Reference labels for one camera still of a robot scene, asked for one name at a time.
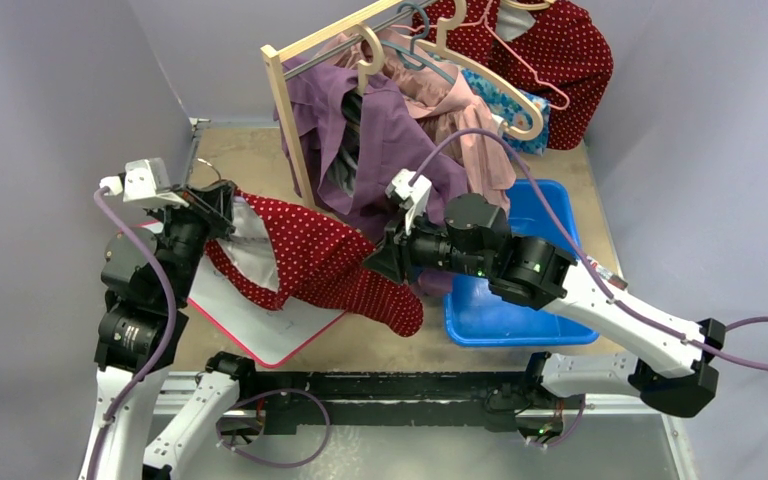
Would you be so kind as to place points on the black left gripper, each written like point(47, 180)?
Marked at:
point(212, 203)

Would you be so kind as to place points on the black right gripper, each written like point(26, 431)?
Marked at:
point(399, 249)

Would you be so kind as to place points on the red polka dot skirt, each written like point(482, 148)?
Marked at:
point(279, 250)

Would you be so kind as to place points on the purple pleated skirt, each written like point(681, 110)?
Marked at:
point(349, 178)

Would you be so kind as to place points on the cream wooden hanger front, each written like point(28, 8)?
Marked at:
point(366, 68)

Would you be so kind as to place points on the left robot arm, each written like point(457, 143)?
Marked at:
point(148, 277)

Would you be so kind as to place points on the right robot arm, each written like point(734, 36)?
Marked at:
point(663, 363)

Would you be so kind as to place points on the pink pleated skirt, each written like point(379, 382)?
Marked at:
point(470, 163)

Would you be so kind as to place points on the teal hanger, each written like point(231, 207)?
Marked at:
point(417, 53)

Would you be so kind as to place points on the blue plastic bin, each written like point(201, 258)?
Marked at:
point(502, 312)

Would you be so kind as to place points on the red-edged whiteboard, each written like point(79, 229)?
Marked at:
point(269, 337)

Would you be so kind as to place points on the metal rack rod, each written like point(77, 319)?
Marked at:
point(369, 19)

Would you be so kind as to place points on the blue floral garment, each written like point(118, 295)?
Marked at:
point(506, 110)

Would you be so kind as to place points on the red polka dot dress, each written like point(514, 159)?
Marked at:
point(563, 44)

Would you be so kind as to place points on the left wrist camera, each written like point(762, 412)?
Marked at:
point(144, 183)

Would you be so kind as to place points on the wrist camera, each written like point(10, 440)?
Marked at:
point(411, 191)
point(144, 183)

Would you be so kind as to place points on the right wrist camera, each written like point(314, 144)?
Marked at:
point(411, 191)

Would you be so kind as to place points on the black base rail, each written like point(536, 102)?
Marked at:
point(498, 401)

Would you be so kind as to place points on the wooden clothes rack frame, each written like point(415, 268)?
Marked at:
point(280, 94)

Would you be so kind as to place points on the pink wire hanger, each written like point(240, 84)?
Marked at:
point(482, 22)

